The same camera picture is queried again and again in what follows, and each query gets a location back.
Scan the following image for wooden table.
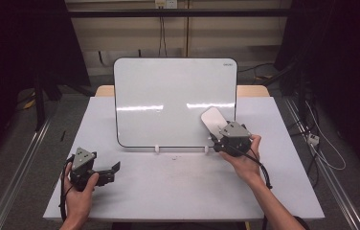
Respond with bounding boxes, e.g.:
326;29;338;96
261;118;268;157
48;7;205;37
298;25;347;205
94;84;271;98

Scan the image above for person's right hand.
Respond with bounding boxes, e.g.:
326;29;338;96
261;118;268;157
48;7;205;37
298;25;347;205
218;133;263;187

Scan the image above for black metal stand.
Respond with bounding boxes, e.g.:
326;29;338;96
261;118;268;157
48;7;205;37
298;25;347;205
34;72;48;132

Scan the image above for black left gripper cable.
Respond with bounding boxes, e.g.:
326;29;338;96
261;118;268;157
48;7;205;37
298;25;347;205
58;155;77;222

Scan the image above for white whiteboard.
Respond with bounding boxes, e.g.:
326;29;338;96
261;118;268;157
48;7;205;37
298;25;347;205
113;57;238;150

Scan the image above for white floor cable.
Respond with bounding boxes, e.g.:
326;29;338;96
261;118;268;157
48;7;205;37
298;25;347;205
304;101;348;172

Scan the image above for aluminium floor rail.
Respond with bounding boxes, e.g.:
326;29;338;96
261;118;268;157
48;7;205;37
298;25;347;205
0;117;54;230
283;97;360;230

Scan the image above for black hanging cable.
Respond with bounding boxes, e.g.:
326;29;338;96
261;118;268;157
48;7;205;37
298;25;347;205
158;15;169;58

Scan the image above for black floor cable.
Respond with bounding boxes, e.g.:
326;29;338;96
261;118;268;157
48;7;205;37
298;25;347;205
236;62;277;75

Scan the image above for black curtain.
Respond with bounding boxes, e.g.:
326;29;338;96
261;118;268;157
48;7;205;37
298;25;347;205
0;0;92;173
274;0;360;183

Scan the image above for white power strip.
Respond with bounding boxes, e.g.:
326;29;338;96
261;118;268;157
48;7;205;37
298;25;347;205
306;132;321;147

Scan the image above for person's left hand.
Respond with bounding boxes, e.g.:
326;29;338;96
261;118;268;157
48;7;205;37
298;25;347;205
62;162;101;225

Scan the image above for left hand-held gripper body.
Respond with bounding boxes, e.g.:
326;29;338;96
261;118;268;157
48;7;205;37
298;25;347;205
68;146;99;193

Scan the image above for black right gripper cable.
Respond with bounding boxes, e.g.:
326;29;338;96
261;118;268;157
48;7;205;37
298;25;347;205
225;144;274;190

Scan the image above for white wall socket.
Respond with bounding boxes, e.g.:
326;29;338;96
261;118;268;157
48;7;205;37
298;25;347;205
154;0;179;10

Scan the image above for white whiteboard eraser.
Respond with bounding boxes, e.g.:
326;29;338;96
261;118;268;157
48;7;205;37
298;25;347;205
199;106;229;136

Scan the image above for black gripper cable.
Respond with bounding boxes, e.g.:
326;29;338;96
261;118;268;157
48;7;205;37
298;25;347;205
58;155;77;222
225;144;274;190

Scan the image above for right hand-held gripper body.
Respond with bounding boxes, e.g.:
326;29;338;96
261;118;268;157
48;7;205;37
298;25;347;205
212;120;253;158

